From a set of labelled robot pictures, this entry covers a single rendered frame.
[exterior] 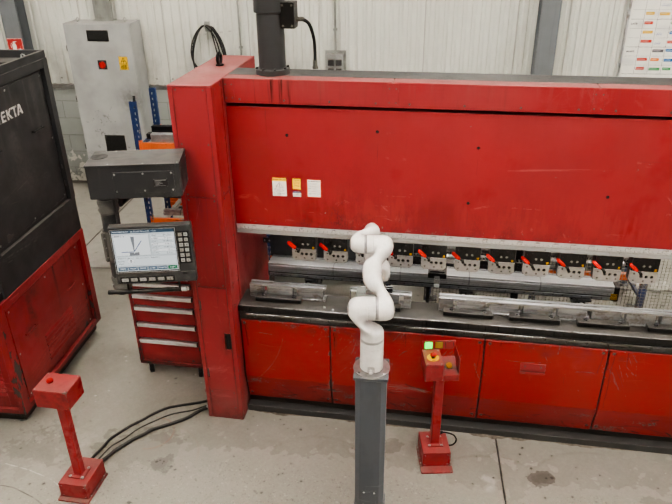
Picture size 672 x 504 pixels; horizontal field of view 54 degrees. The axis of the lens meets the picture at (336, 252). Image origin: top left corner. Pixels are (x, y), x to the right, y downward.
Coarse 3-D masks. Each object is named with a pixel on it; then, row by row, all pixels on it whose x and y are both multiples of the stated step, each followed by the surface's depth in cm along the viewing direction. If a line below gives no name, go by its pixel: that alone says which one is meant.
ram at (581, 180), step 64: (256, 128) 377; (320, 128) 371; (384, 128) 365; (448, 128) 359; (512, 128) 353; (576, 128) 347; (640, 128) 342; (256, 192) 396; (384, 192) 382; (448, 192) 375; (512, 192) 369; (576, 192) 363; (640, 192) 357; (640, 256) 374
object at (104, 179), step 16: (96, 160) 350; (112, 160) 350; (128, 160) 350; (144, 160) 350; (160, 160) 350; (176, 160) 349; (96, 176) 346; (112, 176) 346; (128, 176) 347; (144, 176) 348; (160, 176) 349; (176, 176) 350; (96, 192) 350; (112, 192) 351; (128, 192) 351; (144, 192) 352; (160, 192) 353; (176, 192) 354; (112, 208) 365; (112, 256) 377; (112, 272) 384
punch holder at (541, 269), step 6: (528, 252) 384; (534, 252) 383; (540, 252) 382; (546, 252) 382; (528, 258) 385; (534, 258) 385; (540, 258) 384; (546, 258) 384; (522, 264) 394; (534, 264) 387; (540, 264) 386; (546, 264) 385; (522, 270) 389; (528, 270) 389; (534, 270) 388; (540, 270) 387; (546, 270) 387; (540, 276) 389
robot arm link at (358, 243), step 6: (366, 228) 352; (372, 228) 353; (378, 228) 357; (354, 234) 347; (360, 234) 346; (366, 234) 351; (372, 234) 353; (378, 234) 357; (354, 240) 343; (360, 240) 342; (366, 240) 342; (354, 246) 343; (360, 246) 342; (366, 246) 342; (360, 252) 345; (366, 252) 344
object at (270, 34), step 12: (264, 0) 349; (276, 0) 350; (288, 0) 360; (264, 12) 352; (276, 12) 353; (288, 12) 354; (264, 24) 356; (276, 24) 357; (288, 24) 357; (264, 36) 359; (276, 36) 359; (312, 36) 370; (264, 48) 362; (276, 48) 362; (264, 60) 365; (276, 60) 365; (264, 72) 366; (276, 72) 366; (288, 72) 372
